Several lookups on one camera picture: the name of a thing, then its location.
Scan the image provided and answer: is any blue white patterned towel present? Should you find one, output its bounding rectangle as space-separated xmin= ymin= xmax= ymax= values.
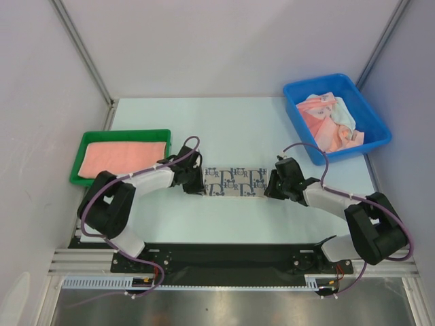
xmin=203 ymin=167 xmax=269 ymax=198

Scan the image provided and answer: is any pink terry towel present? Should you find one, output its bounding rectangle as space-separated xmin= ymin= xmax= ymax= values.
xmin=78 ymin=141 xmax=167 ymax=179

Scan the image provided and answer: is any white light blue towel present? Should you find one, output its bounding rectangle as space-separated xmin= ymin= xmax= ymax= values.
xmin=331 ymin=97 xmax=356 ymax=132

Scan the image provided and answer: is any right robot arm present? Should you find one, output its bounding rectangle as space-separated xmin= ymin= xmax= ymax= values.
xmin=264 ymin=157 xmax=411 ymax=273

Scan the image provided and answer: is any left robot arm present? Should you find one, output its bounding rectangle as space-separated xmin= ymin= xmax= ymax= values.
xmin=77 ymin=145 xmax=205 ymax=272

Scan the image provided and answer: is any green plastic tray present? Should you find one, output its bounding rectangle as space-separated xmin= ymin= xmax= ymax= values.
xmin=69 ymin=129 xmax=171 ymax=187

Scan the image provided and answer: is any pale pink towel in bin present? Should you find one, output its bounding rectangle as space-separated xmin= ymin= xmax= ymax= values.
xmin=296 ymin=92 xmax=364 ymax=153

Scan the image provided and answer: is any blue plastic bin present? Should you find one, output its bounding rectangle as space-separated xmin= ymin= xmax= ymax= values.
xmin=283 ymin=73 xmax=392 ymax=165

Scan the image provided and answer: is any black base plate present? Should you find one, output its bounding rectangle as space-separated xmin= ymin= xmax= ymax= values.
xmin=67 ymin=237 xmax=361 ymax=288

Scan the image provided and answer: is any white cable duct rail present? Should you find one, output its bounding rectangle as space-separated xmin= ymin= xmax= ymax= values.
xmin=62 ymin=276 xmax=338 ymax=295

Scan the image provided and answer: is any aluminium frame rail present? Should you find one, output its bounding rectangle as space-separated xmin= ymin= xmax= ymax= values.
xmin=48 ymin=249 xmax=419 ymax=278

